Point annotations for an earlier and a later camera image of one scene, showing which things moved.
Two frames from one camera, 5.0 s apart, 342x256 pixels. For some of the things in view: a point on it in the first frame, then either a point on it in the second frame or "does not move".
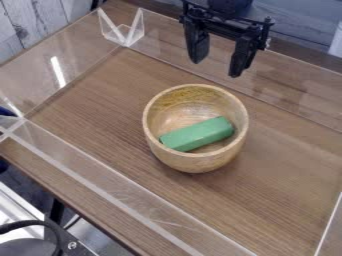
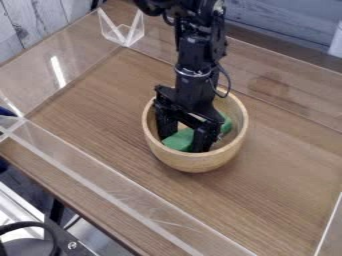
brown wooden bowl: x=185 y=105 does not move
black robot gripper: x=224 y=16 to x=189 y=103
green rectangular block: x=197 y=134 does not move
